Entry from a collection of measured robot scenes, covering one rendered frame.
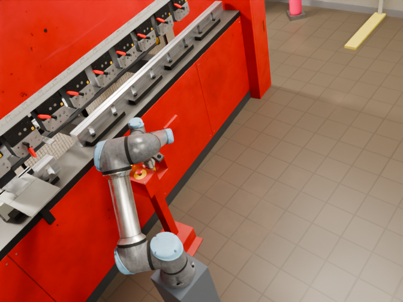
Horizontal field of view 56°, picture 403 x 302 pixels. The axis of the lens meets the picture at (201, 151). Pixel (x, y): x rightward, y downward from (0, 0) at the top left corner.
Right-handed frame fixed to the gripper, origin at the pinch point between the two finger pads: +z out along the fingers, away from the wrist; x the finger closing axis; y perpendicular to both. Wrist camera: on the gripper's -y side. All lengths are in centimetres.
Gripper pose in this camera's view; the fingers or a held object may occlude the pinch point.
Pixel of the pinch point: (153, 168)
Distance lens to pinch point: 218.0
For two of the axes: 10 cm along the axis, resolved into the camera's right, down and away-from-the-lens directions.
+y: -8.7, -2.7, 4.1
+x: -4.7, 6.8, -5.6
